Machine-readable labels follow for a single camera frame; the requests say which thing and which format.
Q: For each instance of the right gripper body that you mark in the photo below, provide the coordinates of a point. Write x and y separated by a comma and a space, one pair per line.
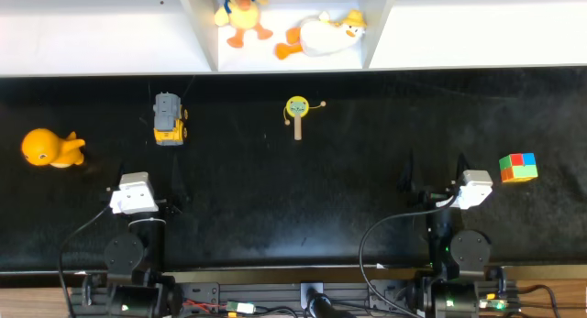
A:
433, 196

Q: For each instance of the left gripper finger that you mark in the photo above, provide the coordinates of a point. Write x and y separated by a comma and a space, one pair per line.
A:
177, 180
120, 169

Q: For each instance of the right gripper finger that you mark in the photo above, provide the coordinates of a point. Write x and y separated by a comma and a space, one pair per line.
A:
462, 169
407, 176

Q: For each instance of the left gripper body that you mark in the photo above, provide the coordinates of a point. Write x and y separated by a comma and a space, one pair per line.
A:
169, 207

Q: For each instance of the many-coloured puzzle cube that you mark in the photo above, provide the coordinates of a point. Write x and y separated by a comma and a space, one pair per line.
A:
518, 167

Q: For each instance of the grey and yellow toy truck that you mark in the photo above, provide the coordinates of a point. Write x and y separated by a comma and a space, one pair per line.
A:
168, 121

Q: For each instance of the orange rubber toy figure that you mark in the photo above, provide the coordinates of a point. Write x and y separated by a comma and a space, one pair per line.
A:
46, 147

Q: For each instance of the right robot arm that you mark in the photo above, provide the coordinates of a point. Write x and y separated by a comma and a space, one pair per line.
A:
470, 251

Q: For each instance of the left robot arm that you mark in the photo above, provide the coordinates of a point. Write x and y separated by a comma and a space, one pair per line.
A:
124, 254

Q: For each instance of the yellow rattle drum toy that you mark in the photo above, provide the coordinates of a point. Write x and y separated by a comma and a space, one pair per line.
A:
297, 108

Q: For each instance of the white shelf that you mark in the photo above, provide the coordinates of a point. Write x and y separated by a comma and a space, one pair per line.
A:
91, 38

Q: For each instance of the white plush duck with hat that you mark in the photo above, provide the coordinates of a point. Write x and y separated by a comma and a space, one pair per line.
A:
325, 37

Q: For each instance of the yellow plush duck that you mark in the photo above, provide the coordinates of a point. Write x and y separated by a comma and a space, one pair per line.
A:
244, 15

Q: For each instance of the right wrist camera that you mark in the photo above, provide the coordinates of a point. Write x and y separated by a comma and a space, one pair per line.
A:
474, 189

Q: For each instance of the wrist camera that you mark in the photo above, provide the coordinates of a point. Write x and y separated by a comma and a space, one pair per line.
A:
474, 189
134, 194

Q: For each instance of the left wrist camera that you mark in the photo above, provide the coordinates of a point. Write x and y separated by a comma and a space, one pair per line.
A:
134, 194

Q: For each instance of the mounting rail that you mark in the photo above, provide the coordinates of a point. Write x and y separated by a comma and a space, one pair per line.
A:
275, 299

